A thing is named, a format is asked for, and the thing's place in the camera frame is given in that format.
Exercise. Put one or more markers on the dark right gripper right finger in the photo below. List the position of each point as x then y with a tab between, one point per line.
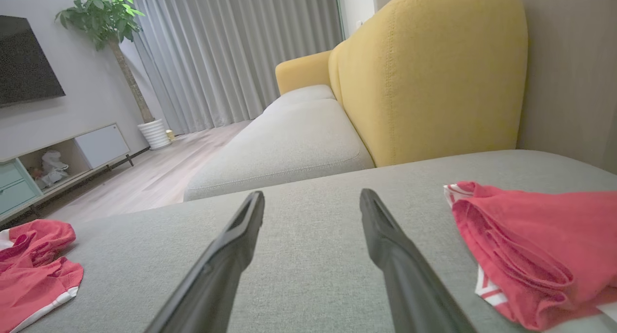
414	289

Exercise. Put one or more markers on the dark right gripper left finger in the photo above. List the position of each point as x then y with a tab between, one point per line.
212	275

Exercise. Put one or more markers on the red Bulls 23 jersey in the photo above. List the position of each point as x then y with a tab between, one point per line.
540	246

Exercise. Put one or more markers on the red shorts with white trim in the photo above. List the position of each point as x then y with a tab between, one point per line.
33	275

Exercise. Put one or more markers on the large grey sofa chaise seat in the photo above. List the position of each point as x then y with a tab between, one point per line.
313	217

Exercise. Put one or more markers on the grey sofa seat cushion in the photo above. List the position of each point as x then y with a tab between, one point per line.
279	150
303	94

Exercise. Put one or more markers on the small yellow floor object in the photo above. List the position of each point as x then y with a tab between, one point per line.
169	135

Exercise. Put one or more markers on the white ribbed plant pot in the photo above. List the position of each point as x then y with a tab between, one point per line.
154	134

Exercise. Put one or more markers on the white and mint TV cabinet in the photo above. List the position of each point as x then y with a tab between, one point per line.
96	147

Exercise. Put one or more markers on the white doll toy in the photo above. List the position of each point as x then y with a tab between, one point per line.
53	169

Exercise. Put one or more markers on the yellow sofa backrest cushion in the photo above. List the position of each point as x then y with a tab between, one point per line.
434	82

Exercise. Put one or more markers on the grey pleated curtain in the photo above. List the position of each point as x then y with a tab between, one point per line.
231	53

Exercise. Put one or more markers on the yellow sofa armrest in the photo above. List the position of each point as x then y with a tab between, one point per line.
301	70

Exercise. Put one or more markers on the green leafy indoor tree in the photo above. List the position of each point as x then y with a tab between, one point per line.
101	15

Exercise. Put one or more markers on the black flat screen television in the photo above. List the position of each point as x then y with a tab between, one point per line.
24	63

